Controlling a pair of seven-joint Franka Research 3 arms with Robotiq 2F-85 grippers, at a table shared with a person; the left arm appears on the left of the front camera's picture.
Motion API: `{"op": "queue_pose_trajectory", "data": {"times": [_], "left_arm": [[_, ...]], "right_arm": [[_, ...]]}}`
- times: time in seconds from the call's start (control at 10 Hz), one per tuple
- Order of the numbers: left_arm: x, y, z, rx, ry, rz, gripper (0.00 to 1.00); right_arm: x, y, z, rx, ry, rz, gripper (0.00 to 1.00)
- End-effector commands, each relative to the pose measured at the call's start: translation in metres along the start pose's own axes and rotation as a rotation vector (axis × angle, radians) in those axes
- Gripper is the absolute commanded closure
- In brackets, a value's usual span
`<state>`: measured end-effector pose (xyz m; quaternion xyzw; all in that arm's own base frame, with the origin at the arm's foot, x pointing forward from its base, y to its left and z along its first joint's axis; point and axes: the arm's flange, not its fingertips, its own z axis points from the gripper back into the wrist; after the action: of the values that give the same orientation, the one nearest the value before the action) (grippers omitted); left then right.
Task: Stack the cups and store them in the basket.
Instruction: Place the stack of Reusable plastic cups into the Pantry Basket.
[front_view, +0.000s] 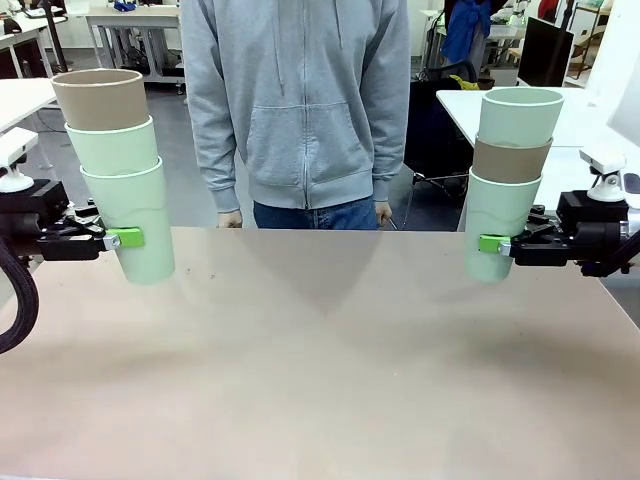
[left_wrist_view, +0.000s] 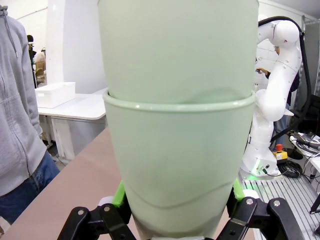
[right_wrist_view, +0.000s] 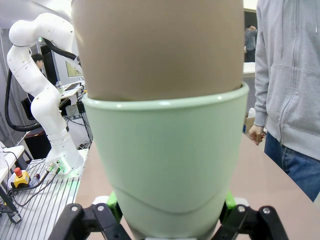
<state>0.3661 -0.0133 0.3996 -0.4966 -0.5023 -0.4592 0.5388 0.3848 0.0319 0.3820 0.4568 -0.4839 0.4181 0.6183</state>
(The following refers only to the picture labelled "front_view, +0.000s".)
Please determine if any pale green cup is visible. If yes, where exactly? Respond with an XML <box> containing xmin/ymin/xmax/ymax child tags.
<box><xmin>79</xmin><ymin>157</ymin><xmax>176</xmax><ymax>286</ymax></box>
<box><xmin>463</xmin><ymin>167</ymin><xmax>544</xmax><ymax>285</ymax></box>
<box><xmin>64</xmin><ymin>115</ymin><xmax>162</xmax><ymax>177</ymax></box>
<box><xmin>475</xmin><ymin>87</ymin><xmax>565</xmax><ymax>149</ymax></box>

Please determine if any grey-sleeved right forearm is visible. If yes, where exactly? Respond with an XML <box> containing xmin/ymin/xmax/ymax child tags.
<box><xmin>182</xmin><ymin>89</ymin><xmax>242</xmax><ymax>214</ymax></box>

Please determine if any person's right hand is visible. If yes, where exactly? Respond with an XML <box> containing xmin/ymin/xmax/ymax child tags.
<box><xmin>217</xmin><ymin>208</ymin><xmax>245</xmax><ymax>230</ymax></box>

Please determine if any brown paper cup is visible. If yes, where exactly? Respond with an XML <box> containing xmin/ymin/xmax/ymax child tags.
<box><xmin>472</xmin><ymin>134</ymin><xmax>555</xmax><ymax>182</ymax></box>
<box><xmin>50</xmin><ymin>69</ymin><xmax>149</xmax><ymax>132</ymax></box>

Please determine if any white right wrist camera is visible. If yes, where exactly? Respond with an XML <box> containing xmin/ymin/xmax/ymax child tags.
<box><xmin>579</xmin><ymin>148</ymin><xmax>640</xmax><ymax>204</ymax></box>

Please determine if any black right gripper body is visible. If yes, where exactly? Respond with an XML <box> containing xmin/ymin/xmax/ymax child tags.
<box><xmin>556</xmin><ymin>189</ymin><xmax>631</xmax><ymax>249</ymax></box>

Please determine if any white height-adjustable desk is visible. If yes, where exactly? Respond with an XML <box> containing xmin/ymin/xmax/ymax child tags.
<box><xmin>84</xmin><ymin>4</ymin><xmax>184</xmax><ymax>96</ymax></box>

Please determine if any person in grey hoodie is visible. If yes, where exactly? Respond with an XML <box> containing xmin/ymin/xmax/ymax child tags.
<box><xmin>180</xmin><ymin>0</ymin><xmax>412</xmax><ymax>230</ymax></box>

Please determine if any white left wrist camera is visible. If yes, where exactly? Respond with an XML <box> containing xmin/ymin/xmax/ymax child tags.
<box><xmin>0</xmin><ymin>127</ymin><xmax>40</xmax><ymax>194</ymax></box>

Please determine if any black office chair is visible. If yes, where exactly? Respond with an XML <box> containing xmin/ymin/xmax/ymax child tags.
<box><xmin>403</xmin><ymin>59</ymin><xmax>482</xmax><ymax>202</ymax></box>

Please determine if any black computer monitor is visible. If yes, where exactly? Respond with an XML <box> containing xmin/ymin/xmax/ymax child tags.
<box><xmin>517</xmin><ymin>16</ymin><xmax>575</xmax><ymax>89</ymax></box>

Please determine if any blue jacket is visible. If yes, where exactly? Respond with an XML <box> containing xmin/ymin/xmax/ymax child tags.
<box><xmin>439</xmin><ymin>0</ymin><xmax>494</xmax><ymax>66</ymax></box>

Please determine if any white rounded-corner table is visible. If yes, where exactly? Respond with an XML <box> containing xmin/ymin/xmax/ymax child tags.
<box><xmin>0</xmin><ymin>77</ymin><xmax>59</xmax><ymax>171</ymax></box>

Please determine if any black stand pole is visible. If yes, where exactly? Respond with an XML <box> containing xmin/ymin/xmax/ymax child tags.
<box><xmin>42</xmin><ymin>0</ymin><xmax>69</xmax><ymax>76</ymax></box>

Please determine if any person's left hand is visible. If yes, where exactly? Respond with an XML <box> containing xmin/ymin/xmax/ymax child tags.
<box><xmin>374</xmin><ymin>199</ymin><xmax>394</xmax><ymax>231</ymax></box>

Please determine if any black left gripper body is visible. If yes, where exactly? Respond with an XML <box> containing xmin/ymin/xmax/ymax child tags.
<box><xmin>0</xmin><ymin>179</ymin><xmax>72</xmax><ymax>239</ymax></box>

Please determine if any grey-sleeved left forearm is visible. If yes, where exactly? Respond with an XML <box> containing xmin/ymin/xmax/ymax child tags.
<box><xmin>372</xmin><ymin>89</ymin><xmax>412</xmax><ymax>204</ymax></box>

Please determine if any black braided left cable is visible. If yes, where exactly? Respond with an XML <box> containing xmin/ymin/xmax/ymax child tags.
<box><xmin>0</xmin><ymin>234</ymin><xmax>40</xmax><ymax>354</ymax></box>

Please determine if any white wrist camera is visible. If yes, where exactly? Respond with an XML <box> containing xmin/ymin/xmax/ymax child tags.
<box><xmin>579</xmin><ymin>148</ymin><xmax>640</xmax><ymax>204</ymax></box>
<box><xmin>0</xmin><ymin>127</ymin><xmax>40</xmax><ymax>194</ymax></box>

